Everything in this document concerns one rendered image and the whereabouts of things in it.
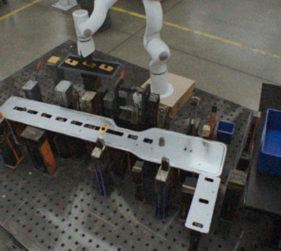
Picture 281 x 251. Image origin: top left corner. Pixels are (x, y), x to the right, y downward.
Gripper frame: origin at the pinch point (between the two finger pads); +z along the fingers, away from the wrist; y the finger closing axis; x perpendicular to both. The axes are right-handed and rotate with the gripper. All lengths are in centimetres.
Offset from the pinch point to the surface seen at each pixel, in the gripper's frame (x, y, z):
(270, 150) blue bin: 114, -7, 15
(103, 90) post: 18.6, 8.9, 8.9
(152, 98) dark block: 48.0, 1.5, 7.1
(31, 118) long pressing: -9.3, 43.9, 18.8
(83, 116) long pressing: 15.4, 25.5, 18.7
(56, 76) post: -21.4, 11.1, 13.4
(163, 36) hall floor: -93, -225, 119
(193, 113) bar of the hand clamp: 73, 0, 6
